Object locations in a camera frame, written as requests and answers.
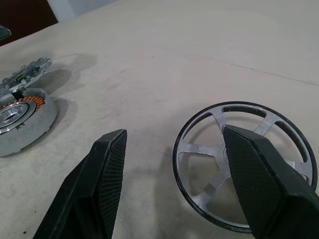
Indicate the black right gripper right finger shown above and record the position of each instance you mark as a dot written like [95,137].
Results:
[261,186]

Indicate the grey motor stator housing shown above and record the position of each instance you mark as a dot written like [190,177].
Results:
[32,132]

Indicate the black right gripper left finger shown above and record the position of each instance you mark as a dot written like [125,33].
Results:
[87,194]

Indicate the silver spoked rotor wheel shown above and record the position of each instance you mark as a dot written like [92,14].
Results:
[199,149]

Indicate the grey round plate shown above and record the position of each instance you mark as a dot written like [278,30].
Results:
[25,74]

